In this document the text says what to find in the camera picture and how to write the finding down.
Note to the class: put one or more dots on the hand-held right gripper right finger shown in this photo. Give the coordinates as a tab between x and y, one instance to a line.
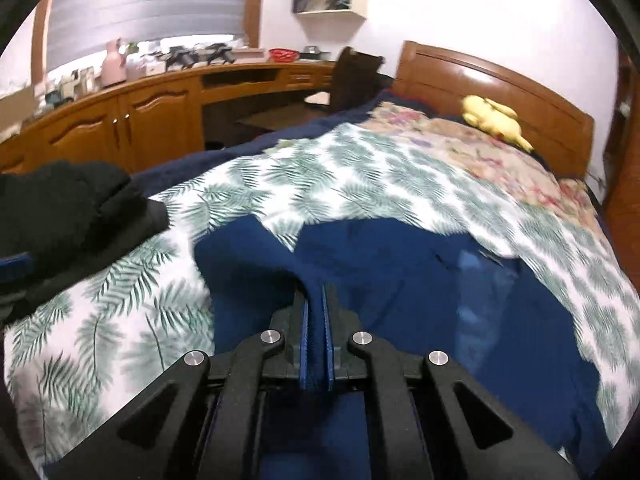
327	345

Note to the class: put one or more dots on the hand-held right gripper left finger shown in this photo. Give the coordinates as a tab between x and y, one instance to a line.
303	345

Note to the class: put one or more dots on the dark blue jacket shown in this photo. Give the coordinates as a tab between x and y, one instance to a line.
390	270

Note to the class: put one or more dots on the navy blanket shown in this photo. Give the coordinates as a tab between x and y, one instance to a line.
200	165

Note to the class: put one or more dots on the wooden cabinet desk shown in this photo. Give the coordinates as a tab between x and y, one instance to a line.
160	110

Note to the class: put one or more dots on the leaf print bed sheet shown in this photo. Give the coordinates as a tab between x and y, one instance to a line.
350	175

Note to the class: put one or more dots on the pink kettle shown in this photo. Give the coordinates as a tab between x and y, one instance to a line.
114	67

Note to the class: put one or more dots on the floral quilt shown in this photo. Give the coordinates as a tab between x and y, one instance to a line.
475	155

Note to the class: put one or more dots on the grey window blind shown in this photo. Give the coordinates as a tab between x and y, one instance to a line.
145	5

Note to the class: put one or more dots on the dark brown chair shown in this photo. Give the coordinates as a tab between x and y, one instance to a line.
352	82

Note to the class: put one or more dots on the red bowl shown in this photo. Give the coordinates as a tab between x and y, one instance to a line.
284	55

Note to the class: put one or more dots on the yellow plush toy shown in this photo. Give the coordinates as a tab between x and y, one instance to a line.
492	117

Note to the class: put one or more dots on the wooden bed headboard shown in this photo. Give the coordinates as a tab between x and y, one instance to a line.
500	85

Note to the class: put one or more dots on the wooden wardrobe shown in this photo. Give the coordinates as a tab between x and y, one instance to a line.
622	170

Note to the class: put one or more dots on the wooden window frame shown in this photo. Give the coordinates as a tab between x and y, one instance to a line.
254	5

